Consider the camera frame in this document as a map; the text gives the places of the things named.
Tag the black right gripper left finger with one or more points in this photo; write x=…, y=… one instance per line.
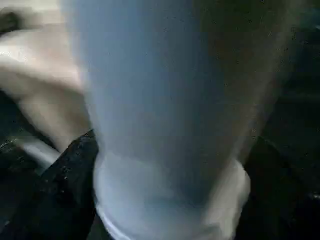
x=65, y=190

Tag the white plastic table leg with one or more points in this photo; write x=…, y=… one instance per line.
x=162, y=100

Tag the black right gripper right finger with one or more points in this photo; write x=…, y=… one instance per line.
x=280, y=200

